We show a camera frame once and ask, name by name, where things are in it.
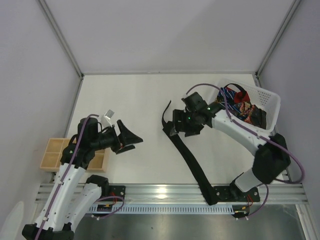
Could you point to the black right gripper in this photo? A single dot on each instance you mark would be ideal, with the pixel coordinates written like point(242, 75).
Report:
point(179, 122)

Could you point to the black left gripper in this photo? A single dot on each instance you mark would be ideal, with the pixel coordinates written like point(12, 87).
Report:
point(119, 140)

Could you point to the black tie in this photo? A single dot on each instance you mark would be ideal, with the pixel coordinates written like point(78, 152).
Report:
point(205, 187)

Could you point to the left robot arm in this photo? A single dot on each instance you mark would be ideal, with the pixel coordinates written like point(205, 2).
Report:
point(62, 214)

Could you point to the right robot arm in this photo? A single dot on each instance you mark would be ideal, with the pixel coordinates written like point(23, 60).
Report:
point(270, 152)

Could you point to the blue striped tie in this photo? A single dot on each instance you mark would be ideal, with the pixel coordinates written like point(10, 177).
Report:
point(230, 96)

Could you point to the red tie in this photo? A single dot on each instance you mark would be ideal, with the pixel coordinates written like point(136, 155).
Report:
point(241, 96)

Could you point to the dark patterned tie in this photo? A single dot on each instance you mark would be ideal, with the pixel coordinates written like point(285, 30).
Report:
point(253, 115)

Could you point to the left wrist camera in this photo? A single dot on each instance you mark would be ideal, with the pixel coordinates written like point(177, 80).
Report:
point(106, 119)

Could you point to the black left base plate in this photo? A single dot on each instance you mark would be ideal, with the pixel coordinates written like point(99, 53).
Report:
point(116, 190)

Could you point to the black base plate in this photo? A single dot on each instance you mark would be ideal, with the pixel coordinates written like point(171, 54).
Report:
point(116, 190)
point(226, 193)

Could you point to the aluminium mounting rail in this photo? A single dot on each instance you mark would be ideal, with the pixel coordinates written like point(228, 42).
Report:
point(276, 194)

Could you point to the white slotted cable duct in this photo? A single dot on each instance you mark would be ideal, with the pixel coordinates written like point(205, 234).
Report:
point(220, 209)

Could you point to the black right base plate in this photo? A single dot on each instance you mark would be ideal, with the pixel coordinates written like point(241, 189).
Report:
point(226, 193)

